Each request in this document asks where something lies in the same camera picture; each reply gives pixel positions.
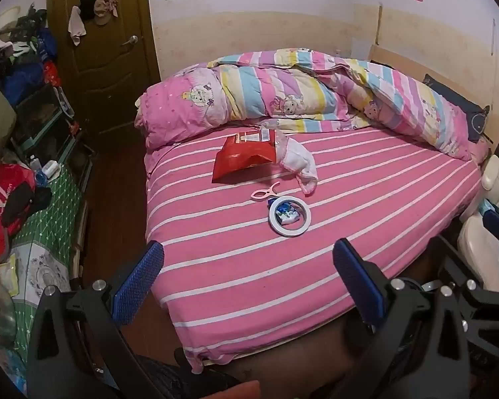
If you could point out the white crumpled cloth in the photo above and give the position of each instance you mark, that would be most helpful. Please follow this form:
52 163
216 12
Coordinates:
301 162

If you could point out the white hanging cloth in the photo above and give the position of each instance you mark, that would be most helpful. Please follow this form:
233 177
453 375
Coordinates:
77 25

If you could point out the black hat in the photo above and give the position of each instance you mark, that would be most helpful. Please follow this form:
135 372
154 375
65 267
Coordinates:
87 4

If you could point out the red snack bag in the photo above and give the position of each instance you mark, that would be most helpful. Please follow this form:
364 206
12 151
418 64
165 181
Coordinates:
241 158

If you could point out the black cloth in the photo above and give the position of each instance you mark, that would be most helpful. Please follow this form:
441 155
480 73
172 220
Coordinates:
25 203

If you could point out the brown wooden door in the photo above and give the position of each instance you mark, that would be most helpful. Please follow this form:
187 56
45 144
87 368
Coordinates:
108 70

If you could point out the red striped garment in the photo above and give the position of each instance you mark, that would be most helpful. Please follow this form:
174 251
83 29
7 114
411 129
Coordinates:
12 178

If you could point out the blue candy wrapper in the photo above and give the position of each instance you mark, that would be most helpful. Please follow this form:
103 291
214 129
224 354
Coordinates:
285 212

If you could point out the dark blue pillow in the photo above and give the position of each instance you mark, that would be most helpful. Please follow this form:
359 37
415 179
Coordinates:
461 108

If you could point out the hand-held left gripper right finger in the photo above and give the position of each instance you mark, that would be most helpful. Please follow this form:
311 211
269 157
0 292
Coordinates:
357 282

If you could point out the white round basin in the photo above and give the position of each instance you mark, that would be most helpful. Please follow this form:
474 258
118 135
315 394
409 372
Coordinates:
6 18

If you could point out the light wooden headboard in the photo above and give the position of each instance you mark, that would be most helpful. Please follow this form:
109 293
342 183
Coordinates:
395 56

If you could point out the pink clothes peg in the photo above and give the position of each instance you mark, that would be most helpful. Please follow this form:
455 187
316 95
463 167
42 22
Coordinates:
258 194

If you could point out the white tape roll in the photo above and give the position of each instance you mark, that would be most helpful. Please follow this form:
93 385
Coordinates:
289 234

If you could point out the storage rack with dark bins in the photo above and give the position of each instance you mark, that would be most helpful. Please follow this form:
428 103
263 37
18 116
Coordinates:
41 116

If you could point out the pile of blue bags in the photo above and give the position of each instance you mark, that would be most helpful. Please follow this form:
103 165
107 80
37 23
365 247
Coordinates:
20 79

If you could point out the pink striped bed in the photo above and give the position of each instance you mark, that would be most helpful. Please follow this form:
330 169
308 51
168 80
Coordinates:
316 278

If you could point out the plastic bottle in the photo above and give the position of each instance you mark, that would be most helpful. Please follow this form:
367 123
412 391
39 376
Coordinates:
35 166

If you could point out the white small container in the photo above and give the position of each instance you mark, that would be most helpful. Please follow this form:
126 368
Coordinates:
52 169

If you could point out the pink cap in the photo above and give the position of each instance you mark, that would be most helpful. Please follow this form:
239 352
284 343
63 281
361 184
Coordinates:
104 8

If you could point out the yellow green packet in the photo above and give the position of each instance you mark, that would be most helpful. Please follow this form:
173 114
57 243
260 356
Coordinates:
6 274

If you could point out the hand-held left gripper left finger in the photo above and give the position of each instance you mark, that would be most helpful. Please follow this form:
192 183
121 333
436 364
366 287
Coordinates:
139 282

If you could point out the pastel striped cartoon quilt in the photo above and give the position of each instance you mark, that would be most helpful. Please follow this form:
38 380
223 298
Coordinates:
274 91

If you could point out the white leather chair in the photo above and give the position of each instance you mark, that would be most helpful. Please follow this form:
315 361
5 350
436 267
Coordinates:
495 174

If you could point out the red package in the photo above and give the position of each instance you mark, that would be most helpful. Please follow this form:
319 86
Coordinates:
52 75

